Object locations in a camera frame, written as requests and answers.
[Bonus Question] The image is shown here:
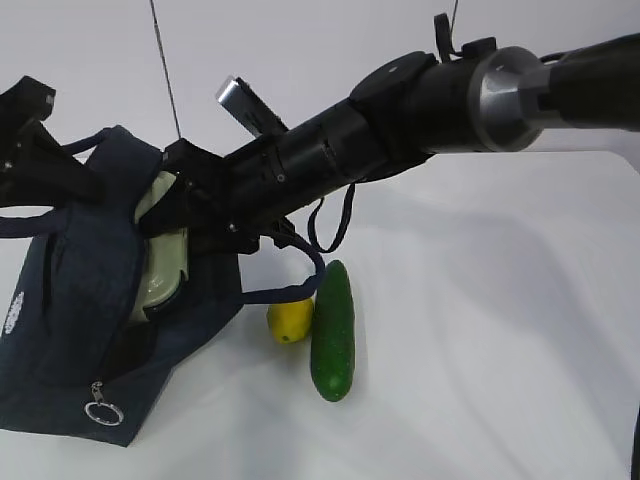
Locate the green cucumber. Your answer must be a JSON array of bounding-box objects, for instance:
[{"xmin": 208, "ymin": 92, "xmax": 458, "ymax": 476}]
[{"xmin": 310, "ymin": 260, "xmax": 356, "ymax": 402}]

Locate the glass container with green lid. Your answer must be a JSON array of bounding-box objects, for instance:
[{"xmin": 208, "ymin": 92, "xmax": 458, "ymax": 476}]
[{"xmin": 129, "ymin": 169, "xmax": 192, "ymax": 324}]

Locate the dark blue insulated lunch bag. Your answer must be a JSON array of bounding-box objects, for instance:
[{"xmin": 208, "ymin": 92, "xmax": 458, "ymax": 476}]
[{"xmin": 1, "ymin": 126, "xmax": 325, "ymax": 447}]

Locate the yellow lemon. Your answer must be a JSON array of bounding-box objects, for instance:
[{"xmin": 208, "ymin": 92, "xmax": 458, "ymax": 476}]
[{"xmin": 266, "ymin": 298, "xmax": 314, "ymax": 344}]

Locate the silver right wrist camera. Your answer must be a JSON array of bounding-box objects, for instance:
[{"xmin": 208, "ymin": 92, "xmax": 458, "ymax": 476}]
[{"xmin": 215, "ymin": 76, "xmax": 288, "ymax": 138}]

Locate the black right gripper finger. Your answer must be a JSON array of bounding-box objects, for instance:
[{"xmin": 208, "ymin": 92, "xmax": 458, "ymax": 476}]
[{"xmin": 137, "ymin": 172, "xmax": 200, "ymax": 238}]

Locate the silver zipper pull ring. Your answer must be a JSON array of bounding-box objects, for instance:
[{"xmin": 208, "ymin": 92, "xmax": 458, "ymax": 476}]
[{"xmin": 83, "ymin": 380, "xmax": 124, "ymax": 427}]

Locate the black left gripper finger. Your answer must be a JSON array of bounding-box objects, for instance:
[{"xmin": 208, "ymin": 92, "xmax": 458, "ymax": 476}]
[{"xmin": 29, "ymin": 122, "xmax": 103, "ymax": 203}]

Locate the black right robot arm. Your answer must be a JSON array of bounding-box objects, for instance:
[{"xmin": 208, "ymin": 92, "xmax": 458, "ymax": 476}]
[{"xmin": 140, "ymin": 34, "xmax": 639, "ymax": 253}]

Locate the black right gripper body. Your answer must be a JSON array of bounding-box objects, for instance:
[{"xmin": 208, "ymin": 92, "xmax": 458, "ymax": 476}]
[{"xmin": 162, "ymin": 139, "xmax": 259, "ymax": 255}]

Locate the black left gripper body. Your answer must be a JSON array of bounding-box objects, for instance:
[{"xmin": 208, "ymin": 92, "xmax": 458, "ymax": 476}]
[{"xmin": 1, "ymin": 75, "xmax": 56, "ymax": 207}]

